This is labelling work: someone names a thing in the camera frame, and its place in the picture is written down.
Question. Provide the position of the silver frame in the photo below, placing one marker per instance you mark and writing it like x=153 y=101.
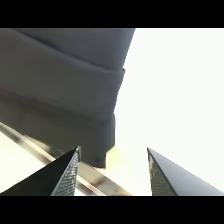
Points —
x=93 y=181

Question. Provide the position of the black garment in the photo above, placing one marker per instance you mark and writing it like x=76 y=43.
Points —
x=60 y=86

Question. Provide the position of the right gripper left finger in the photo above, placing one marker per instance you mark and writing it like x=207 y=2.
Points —
x=50 y=178

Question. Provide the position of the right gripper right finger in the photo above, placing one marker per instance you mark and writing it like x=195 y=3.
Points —
x=176 y=180

